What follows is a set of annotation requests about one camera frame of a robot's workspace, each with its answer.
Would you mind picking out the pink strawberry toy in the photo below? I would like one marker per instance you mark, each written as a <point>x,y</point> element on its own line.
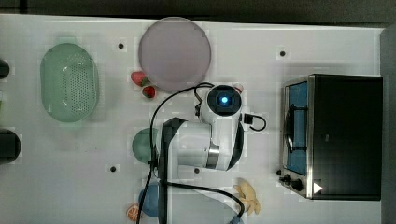
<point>139,78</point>

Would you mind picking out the blue metal mug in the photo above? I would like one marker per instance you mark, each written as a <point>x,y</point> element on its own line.
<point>150,205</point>

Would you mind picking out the green plastic colander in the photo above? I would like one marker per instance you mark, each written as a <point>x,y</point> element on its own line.
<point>69,82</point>

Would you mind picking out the black round pot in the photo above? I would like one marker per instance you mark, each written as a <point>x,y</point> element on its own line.
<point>10,146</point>

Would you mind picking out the green metal mug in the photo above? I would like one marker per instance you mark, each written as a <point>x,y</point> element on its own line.
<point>141,144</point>

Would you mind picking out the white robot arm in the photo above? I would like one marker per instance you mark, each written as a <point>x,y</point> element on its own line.
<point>214,142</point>

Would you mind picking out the red strawberry toy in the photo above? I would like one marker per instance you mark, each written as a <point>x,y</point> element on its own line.
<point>149,92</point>

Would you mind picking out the orange slice toy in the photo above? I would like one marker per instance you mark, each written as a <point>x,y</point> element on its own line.
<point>132,212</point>

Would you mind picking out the lilac round plate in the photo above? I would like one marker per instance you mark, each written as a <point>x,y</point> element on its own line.
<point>174,53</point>

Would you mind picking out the peeled banana toy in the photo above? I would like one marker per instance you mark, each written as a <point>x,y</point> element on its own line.
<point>247,195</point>

